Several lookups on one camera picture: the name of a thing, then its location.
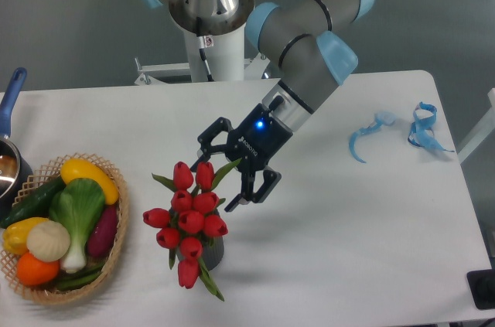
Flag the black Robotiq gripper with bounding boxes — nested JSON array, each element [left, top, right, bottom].
[[189, 104, 295, 213]]

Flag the red tulip bouquet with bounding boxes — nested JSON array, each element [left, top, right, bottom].
[[142, 159, 241, 301]]

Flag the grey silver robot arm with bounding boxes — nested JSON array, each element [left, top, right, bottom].
[[145, 0, 375, 211]]

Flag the dark grey ribbed vase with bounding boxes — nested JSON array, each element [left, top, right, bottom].
[[167, 209, 228, 271]]

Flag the blue curved ribbon strip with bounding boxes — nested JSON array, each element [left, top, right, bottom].
[[348, 111, 397, 164]]

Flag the purple sweet potato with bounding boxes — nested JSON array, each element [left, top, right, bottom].
[[87, 205, 118, 257]]

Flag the yellow squash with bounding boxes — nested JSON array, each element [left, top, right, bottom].
[[60, 158, 119, 205]]

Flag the green bok choy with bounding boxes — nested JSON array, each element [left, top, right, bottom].
[[49, 178, 105, 274]]

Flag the blue knotted ribbon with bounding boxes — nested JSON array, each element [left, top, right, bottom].
[[407, 101, 455, 152]]

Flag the green cucumber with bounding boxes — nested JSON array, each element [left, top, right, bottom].
[[1, 176, 66, 229]]

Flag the green bean pods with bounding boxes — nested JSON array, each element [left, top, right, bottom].
[[54, 262, 104, 291]]

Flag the orange fruit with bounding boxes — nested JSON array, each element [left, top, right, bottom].
[[16, 252, 60, 286]]

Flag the yellow bell pepper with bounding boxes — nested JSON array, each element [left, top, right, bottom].
[[2, 217, 49, 256]]

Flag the black device at edge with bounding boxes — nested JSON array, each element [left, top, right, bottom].
[[466, 269, 494, 310]]

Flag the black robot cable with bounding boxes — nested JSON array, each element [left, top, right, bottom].
[[195, 16, 215, 83]]

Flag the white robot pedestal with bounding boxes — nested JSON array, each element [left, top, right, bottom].
[[134, 26, 277, 86]]

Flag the blue handled saucepan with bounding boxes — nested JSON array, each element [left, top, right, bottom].
[[1, 67, 32, 220]]

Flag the white frame at right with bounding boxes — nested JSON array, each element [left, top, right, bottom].
[[457, 88, 494, 164]]

